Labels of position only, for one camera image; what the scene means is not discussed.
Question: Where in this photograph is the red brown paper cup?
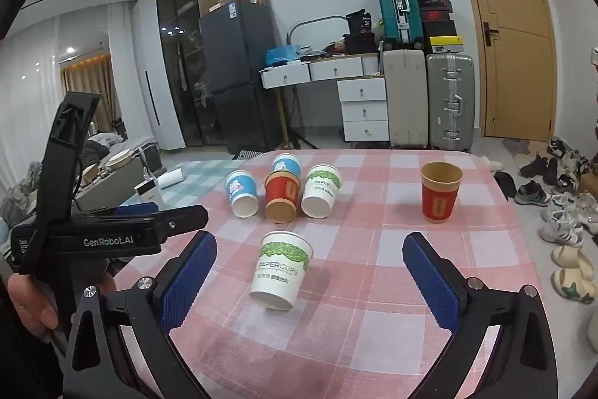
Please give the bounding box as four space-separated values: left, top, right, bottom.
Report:
264 170 301 225
420 162 463 225

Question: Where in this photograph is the white desk with drawers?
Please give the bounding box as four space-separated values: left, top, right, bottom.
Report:
260 53 391 143

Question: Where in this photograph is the stack of black boxes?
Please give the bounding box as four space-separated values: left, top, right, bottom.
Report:
417 0 455 38

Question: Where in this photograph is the wooden door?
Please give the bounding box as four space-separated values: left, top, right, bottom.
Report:
445 0 558 143

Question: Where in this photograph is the white wardrobe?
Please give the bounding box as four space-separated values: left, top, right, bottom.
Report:
133 0 187 150

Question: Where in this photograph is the beige suitcase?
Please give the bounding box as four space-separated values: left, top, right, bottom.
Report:
382 47 429 149

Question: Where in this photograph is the teal suitcase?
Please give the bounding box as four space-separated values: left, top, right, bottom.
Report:
373 0 425 45

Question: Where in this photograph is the yellow black box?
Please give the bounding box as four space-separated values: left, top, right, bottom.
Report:
428 35 463 54

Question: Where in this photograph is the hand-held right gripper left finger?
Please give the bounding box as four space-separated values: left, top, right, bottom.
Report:
65 231 218 399

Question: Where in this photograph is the blue white paper cup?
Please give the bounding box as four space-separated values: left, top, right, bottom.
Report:
272 153 302 178
225 170 259 219

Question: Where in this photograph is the grey sofa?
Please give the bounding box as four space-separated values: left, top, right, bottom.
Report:
72 136 165 214

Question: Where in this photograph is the green checkered cloth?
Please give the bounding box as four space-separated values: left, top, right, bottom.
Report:
154 158 248 206

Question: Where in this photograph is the dark glass cabinet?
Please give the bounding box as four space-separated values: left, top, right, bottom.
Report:
155 0 229 148

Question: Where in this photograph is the dark grey refrigerator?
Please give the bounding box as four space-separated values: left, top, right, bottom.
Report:
199 0 277 155

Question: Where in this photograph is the white power station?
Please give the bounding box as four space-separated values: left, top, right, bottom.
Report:
135 178 163 213

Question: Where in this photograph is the blue plastic bag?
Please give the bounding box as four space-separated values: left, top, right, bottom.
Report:
265 44 300 68

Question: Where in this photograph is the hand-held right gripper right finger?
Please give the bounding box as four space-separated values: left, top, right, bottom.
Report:
403 232 557 399

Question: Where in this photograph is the black slipper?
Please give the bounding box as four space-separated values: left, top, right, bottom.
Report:
493 171 518 200

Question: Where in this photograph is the white paper roll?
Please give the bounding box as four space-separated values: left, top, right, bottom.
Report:
158 168 186 190

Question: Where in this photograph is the grey arched desk lamp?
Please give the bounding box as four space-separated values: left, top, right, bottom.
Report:
286 16 347 54

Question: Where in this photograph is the black bag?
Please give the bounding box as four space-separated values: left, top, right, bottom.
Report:
345 9 375 37

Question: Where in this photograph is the silver suitcase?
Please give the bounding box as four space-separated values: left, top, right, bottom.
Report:
425 52 477 153

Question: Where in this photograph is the pink checkered tablecloth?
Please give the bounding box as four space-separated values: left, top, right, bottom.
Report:
110 148 559 399

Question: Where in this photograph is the row of shoes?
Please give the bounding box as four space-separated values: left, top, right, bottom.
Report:
514 137 598 249

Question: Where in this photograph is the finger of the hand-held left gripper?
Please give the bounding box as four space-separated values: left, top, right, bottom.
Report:
18 90 102 276
118 202 209 239

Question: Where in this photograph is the white green paper cup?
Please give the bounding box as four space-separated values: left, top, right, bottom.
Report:
249 231 313 312
300 164 343 219

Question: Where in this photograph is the brown curtain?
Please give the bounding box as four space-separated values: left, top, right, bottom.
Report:
62 52 118 134

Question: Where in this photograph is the beige foam slipper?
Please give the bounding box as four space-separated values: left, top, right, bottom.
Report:
550 244 595 276
551 267 595 305

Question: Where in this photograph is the person's left hand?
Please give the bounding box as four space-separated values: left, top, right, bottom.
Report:
6 273 60 343

